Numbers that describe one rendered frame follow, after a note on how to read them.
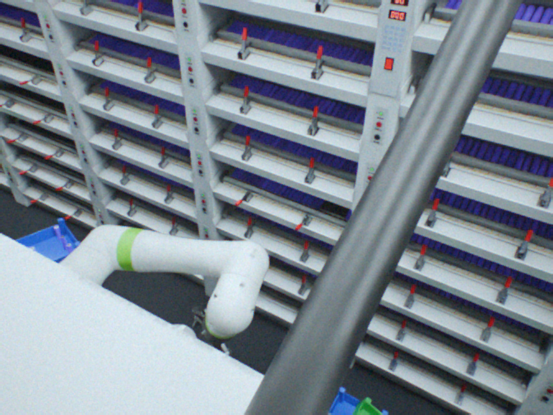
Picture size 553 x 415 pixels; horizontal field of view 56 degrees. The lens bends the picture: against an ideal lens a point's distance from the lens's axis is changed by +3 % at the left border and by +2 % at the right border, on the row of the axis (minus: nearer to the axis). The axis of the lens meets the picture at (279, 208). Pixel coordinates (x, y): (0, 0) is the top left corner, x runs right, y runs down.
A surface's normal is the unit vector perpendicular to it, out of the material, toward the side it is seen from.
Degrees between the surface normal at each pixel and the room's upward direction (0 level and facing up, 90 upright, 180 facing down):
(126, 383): 0
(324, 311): 22
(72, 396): 0
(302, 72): 17
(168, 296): 0
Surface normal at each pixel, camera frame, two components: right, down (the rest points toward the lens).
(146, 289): 0.02, -0.78
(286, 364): -0.53, -0.61
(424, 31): -0.13, -0.59
